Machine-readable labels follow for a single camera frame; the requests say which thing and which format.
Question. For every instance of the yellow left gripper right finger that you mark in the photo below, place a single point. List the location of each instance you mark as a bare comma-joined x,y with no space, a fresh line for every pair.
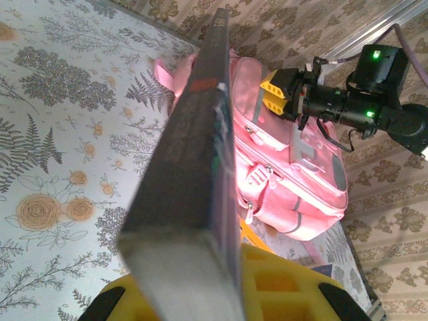
284,301

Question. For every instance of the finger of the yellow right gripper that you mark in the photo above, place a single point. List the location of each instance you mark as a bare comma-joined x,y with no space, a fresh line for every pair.
275,107
272,87

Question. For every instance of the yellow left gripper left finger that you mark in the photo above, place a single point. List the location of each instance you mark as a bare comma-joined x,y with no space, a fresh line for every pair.
130,297

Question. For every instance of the navy book with yellow label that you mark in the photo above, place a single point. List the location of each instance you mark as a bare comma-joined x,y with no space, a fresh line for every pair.
322,271
187,167

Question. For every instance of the yellow paperback book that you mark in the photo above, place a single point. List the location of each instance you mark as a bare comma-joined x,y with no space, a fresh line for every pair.
249,237

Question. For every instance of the pink school backpack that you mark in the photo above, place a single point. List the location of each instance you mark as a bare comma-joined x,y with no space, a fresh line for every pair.
284,187

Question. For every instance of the floral patterned tablecloth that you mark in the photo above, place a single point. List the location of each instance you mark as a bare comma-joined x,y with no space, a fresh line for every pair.
67,133

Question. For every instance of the aluminium frame post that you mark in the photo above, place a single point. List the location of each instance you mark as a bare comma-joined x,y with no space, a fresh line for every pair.
368,35

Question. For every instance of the aluminium side rail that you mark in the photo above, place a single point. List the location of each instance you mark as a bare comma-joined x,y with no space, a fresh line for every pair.
374,312

